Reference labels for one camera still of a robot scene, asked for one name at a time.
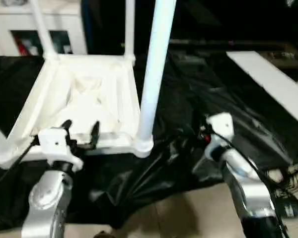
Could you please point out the red packet behind glass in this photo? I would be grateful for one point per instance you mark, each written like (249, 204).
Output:
(22, 48)

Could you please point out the flat white sheet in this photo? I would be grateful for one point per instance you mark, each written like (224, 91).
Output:
(263, 72)

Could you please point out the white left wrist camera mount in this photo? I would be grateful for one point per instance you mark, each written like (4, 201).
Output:
(57, 143)

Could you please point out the white glass-door cabinet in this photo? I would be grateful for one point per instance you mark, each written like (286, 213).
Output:
(64, 22)

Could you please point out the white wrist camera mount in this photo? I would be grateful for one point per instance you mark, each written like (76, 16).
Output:
(57, 143)
(221, 124)

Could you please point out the patterned bowl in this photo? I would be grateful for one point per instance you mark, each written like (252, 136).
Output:
(7, 2)

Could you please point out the dark robot foot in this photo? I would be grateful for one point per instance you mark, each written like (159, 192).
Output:
(101, 235)

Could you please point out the dark blue upright post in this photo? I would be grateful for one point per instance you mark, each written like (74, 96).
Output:
(88, 27)

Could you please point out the long black bar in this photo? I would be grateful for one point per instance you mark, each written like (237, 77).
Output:
(213, 42)

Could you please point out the black work mat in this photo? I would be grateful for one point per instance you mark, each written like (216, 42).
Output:
(188, 99)

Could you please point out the black remote control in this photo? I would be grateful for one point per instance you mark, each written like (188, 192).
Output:
(285, 55)

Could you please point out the black device white print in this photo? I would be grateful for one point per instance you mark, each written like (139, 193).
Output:
(288, 208)

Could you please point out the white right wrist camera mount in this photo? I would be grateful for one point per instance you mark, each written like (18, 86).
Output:
(221, 124)

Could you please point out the white plastic table top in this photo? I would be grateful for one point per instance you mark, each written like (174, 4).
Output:
(89, 74)

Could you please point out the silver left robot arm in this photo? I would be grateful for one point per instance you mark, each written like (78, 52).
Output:
(47, 193)

